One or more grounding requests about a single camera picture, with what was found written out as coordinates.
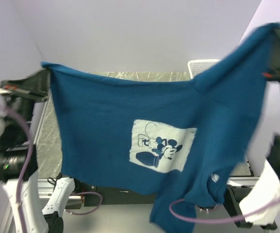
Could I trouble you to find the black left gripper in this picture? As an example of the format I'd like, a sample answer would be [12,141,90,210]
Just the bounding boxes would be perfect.
[0,65,51,139]

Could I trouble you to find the blue t shirt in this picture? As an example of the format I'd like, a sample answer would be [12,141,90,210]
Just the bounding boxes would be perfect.
[41,23,280,233]

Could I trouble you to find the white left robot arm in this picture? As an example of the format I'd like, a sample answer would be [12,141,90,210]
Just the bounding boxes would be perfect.
[0,69,82,233]

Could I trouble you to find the white plastic basket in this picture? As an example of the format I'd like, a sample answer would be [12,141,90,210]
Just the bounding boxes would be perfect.
[187,59,219,79]

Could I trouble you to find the aluminium frame rail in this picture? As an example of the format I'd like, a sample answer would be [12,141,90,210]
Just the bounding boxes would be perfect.
[37,179,55,199]

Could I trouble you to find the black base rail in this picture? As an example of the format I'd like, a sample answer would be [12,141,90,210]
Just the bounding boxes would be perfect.
[74,179,156,205]

